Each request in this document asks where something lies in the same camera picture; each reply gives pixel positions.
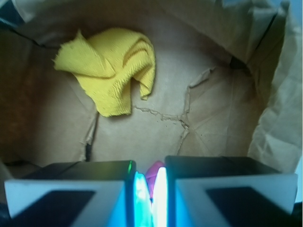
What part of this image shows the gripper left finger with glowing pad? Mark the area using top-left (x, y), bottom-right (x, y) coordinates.
top-left (4, 160), bottom-right (152, 227)

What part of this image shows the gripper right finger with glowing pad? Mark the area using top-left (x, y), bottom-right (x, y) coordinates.
top-left (153, 156), bottom-right (298, 227)

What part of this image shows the brown paper bag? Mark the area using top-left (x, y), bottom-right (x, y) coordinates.
top-left (0, 0), bottom-right (302, 173)

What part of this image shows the yellow cloth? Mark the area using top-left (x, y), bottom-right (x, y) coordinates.
top-left (54, 28), bottom-right (156, 117)

